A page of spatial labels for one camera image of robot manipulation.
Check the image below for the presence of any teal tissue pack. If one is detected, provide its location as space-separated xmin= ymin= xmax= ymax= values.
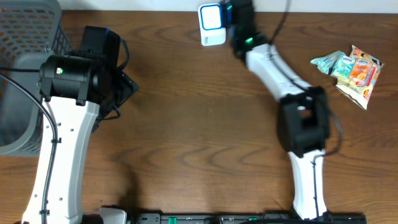
xmin=331 ymin=55 xmax=355 ymax=79

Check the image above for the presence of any white barcode scanner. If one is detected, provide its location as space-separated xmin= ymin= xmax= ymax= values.
xmin=197 ymin=3 xmax=226 ymax=47

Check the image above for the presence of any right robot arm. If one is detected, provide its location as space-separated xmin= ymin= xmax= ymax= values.
xmin=220 ymin=1 xmax=330 ymax=222

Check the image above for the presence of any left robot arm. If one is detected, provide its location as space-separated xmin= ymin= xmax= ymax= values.
xmin=21 ymin=26 xmax=139 ymax=223

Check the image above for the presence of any green snack packet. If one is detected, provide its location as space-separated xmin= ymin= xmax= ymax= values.
xmin=310 ymin=50 xmax=346 ymax=75

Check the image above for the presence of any orange tissue pack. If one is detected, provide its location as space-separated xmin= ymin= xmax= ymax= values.
xmin=349 ymin=58 xmax=374 ymax=86

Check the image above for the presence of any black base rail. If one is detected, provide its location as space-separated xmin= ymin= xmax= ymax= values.
xmin=130 ymin=212 xmax=367 ymax=224

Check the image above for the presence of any cream snack bag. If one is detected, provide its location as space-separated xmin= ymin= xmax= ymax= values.
xmin=335 ymin=45 xmax=385 ymax=110

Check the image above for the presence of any grey plastic mesh basket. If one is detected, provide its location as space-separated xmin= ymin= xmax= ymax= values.
xmin=1 ymin=0 xmax=72 ymax=157

